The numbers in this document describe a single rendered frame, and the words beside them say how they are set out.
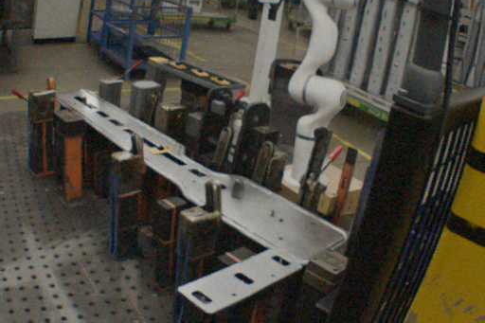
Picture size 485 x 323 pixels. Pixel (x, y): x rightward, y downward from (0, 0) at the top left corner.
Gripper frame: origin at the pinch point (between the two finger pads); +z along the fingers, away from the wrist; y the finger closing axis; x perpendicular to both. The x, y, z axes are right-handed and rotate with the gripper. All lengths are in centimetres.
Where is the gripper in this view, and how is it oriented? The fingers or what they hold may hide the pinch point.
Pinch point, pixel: (262, 17)
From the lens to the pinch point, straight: 158.7
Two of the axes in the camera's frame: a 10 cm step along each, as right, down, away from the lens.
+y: -6.9, 1.6, -7.1
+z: -1.5, 9.2, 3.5
